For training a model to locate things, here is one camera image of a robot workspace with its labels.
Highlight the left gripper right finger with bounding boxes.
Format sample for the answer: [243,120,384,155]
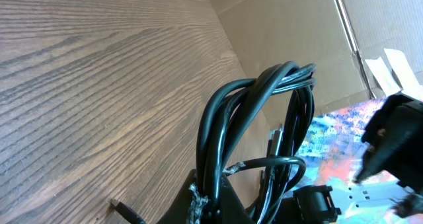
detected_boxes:
[217,176,254,224]

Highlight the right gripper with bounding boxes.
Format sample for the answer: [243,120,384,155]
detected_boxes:
[354,93,422,217]

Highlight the black USB cable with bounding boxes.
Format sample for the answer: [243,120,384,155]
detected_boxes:
[110,60,318,224]

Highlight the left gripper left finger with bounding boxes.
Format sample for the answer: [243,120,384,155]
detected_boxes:
[157,169,205,224]

